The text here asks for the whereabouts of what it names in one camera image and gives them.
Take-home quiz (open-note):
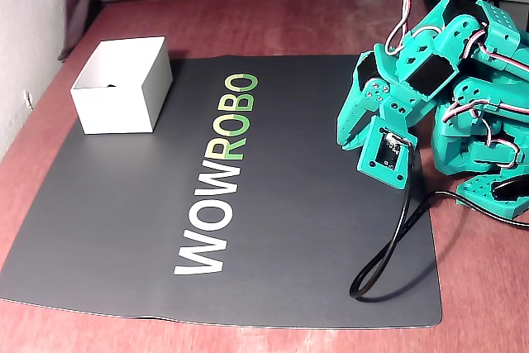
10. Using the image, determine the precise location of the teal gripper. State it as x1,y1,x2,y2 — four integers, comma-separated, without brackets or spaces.
336,49,422,151

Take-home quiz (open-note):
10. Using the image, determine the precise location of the white open cardboard box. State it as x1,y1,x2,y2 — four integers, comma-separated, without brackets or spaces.
69,36,174,136

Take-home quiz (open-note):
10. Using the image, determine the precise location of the black WOWROBO printed mat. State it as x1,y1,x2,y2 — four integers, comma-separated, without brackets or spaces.
0,54,443,327

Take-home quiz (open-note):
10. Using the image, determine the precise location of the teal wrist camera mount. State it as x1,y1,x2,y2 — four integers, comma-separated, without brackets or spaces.
355,115,417,191

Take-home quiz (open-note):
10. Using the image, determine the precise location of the black camera cable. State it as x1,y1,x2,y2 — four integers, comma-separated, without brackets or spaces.
349,133,529,301

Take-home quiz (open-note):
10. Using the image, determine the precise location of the red white servo wire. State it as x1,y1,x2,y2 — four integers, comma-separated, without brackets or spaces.
437,98,522,169
386,0,414,56

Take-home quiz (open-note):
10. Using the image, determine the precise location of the teal robot base plate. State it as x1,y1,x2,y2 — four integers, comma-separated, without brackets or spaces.
456,173,529,222

